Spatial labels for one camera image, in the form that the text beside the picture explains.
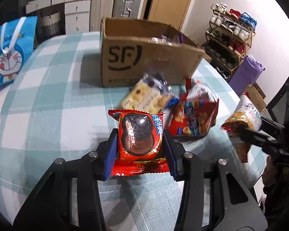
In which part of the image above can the nougat cracker packet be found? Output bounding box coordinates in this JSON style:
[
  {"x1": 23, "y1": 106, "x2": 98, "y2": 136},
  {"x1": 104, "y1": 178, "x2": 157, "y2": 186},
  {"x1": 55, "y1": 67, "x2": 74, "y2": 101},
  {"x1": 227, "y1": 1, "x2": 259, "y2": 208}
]
[{"x1": 120, "y1": 73, "x2": 173, "y2": 114}]

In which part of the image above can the orange noodle snack packet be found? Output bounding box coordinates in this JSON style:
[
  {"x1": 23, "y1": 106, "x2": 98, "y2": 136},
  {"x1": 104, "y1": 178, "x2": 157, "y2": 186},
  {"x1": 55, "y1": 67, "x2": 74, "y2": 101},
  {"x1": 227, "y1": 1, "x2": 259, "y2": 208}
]
[{"x1": 221, "y1": 93, "x2": 262, "y2": 163}]

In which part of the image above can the right hand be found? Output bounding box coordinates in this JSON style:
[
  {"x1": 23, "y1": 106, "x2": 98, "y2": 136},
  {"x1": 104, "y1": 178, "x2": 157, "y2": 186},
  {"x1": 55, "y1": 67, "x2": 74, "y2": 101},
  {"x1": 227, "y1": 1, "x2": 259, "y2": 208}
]
[{"x1": 262, "y1": 155, "x2": 289, "y2": 188}]

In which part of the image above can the shoe rack with shoes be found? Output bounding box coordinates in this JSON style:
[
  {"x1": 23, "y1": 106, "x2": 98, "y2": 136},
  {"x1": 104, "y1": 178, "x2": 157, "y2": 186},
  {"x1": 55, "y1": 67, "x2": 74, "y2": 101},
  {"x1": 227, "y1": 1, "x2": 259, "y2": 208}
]
[{"x1": 202, "y1": 3, "x2": 257, "y2": 81}]

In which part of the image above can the white drawer desk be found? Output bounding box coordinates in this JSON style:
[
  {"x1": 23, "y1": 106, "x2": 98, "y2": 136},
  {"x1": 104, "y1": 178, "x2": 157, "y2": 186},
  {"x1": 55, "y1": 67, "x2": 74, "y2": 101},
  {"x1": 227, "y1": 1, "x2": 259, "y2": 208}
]
[{"x1": 25, "y1": 0, "x2": 91, "y2": 35}]

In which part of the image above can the teal checked tablecloth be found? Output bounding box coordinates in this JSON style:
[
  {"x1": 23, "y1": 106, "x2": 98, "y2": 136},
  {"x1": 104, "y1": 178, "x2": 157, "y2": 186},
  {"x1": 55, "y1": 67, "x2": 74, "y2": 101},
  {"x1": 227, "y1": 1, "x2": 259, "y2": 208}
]
[{"x1": 0, "y1": 31, "x2": 267, "y2": 226}]

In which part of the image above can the wooden door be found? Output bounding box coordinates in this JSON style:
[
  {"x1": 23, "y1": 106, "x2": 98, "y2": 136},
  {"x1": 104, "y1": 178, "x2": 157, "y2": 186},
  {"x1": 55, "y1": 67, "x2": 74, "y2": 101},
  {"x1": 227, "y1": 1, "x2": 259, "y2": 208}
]
[{"x1": 144, "y1": 0, "x2": 191, "y2": 30}]

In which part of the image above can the small cardboard box on floor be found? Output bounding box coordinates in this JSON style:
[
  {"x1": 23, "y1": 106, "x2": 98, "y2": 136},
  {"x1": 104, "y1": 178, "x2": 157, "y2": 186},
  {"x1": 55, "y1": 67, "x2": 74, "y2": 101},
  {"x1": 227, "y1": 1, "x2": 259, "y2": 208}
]
[{"x1": 244, "y1": 85, "x2": 267, "y2": 113}]

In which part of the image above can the blue Doraemon tote bag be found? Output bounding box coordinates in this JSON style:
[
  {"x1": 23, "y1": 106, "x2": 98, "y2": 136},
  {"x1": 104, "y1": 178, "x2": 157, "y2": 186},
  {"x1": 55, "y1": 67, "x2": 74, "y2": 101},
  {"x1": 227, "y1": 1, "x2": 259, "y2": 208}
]
[{"x1": 0, "y1": 16, "x2": 37, "y2": 85}]

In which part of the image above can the red biscuit snack bag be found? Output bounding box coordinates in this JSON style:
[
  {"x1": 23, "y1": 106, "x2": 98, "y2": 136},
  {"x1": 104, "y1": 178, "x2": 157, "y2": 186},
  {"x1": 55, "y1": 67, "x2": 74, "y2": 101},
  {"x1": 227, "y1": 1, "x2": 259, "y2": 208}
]
[{"x1": 166, "y1": 78, "x2": 219, "y2": 138}]

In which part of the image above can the SF cardboard box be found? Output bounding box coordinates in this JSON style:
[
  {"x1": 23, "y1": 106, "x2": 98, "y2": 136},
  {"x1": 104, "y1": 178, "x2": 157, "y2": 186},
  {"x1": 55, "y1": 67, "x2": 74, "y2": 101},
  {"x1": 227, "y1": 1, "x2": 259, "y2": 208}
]
[{"x1": 101, "y1": 18, "x2": 205, "y2": 87}]

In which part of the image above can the red oreo cookie packet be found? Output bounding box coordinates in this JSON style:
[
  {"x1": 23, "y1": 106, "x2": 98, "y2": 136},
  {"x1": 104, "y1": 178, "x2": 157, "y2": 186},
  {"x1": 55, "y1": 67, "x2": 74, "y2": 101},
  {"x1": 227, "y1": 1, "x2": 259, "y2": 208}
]
[{"x1": 108, "y1": 110, "x2": 169, "y2": 176}]

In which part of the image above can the purple bag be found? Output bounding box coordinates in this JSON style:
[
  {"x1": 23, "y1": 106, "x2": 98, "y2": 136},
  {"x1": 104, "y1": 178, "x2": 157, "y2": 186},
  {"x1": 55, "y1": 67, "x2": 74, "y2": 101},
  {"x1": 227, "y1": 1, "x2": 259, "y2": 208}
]
[{"x1": 229, "y1": 55, "x2": 265, "y2": 96}]

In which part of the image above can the striped laundry basket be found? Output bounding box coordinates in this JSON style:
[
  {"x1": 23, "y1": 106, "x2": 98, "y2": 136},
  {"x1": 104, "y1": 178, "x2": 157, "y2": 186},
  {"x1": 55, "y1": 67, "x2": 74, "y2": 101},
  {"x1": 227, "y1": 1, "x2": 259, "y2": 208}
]
[{"x1": 40, "y1": 12, "x2": 61, "y2": 38}]

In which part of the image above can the silver suitcase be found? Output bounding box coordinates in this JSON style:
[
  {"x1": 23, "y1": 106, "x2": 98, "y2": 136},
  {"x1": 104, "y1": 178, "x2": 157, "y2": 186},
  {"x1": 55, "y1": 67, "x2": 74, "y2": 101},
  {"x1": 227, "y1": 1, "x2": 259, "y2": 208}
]
[{"x1": 112, "y1": 0, "x2": 141, "y2": 19}]

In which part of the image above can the beige suitcase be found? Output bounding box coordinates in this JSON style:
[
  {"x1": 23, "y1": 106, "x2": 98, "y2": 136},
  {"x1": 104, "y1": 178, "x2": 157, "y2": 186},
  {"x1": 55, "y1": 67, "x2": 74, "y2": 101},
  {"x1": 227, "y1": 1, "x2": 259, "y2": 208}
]
[{"x1": 89, "y1": 0, "x2": 114, "y2": 31}]

